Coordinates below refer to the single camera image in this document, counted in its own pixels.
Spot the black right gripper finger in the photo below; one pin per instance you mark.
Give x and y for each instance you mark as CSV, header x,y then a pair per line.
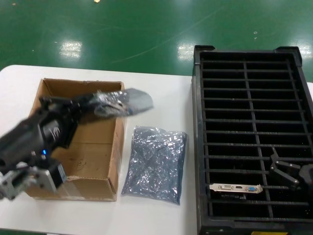
x,y
283,169

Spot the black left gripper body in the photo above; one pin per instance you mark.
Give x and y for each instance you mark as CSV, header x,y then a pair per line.
x,y
29,137

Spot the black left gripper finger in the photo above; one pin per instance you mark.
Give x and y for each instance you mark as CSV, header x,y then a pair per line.
x,y
73,122
68,102

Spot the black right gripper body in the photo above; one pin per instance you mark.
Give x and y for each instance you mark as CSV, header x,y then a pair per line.
x,y
308,177

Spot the translucent antistatic bag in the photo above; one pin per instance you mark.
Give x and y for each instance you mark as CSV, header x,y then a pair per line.
x,y
139,100

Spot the open brown cardboard box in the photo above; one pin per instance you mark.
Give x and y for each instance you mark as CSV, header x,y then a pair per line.
x,y
97,147

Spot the black slotted plastic container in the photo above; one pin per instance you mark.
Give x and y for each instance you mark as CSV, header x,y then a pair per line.
x,y
198,122

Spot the flat grey antistatic bag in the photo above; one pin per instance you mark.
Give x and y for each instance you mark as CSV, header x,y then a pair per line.
x,y
156,166

